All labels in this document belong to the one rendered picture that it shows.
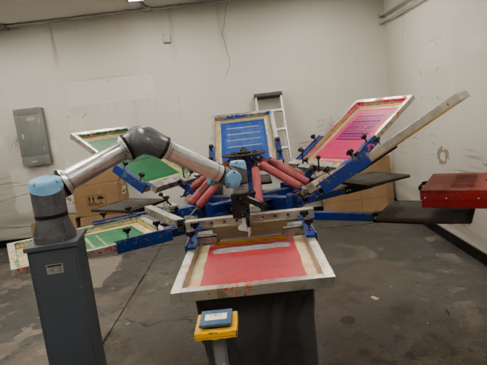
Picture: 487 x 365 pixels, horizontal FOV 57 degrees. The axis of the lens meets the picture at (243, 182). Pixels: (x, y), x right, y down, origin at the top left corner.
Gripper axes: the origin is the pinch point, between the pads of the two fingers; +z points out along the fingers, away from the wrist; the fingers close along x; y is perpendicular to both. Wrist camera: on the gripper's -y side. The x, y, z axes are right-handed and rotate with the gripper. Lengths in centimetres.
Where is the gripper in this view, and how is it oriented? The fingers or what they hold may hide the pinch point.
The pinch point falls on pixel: (250, 232)
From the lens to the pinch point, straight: 216.5
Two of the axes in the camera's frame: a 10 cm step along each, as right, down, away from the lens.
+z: 1.1, 9.8, 1.7
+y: -9.9, 1.1, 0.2
